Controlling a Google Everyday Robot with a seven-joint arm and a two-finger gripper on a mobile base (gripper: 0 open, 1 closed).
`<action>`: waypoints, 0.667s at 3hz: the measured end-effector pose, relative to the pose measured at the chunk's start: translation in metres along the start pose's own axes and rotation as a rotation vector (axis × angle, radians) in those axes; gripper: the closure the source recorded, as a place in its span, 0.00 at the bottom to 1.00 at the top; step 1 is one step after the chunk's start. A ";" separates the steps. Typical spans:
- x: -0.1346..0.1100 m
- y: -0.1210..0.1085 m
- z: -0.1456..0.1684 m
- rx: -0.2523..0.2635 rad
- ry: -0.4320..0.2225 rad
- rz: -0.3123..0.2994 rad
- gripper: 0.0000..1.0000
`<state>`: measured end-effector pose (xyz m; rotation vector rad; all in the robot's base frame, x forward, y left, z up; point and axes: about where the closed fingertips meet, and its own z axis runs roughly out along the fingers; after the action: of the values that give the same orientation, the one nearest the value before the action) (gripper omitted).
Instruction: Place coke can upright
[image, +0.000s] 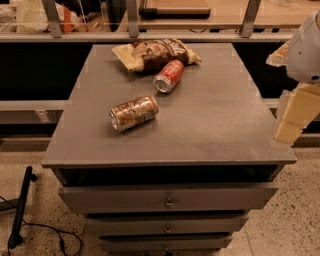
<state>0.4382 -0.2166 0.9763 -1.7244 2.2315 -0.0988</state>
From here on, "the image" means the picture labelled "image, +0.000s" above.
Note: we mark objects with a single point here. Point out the brown chip bag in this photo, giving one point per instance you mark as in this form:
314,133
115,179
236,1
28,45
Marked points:
152,55

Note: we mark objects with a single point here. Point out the red coke can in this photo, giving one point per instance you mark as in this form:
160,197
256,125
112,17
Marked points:
167,79

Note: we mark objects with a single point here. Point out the grey metal railing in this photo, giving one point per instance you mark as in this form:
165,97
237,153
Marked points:
229,21

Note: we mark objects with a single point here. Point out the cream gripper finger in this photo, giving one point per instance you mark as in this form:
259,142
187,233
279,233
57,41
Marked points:
278,57
296,110

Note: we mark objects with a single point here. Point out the black stand leg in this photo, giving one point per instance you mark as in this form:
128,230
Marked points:
15,238

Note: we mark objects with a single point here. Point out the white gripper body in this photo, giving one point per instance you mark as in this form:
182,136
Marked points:
305,53

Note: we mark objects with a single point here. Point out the top drawer knob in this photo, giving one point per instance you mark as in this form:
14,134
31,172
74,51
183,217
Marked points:
169,204

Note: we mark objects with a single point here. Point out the grey drawer cabinet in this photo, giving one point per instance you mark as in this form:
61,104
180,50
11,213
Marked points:
210,149

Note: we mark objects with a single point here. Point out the orange brown soda can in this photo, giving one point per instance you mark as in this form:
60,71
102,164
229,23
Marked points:
133,113

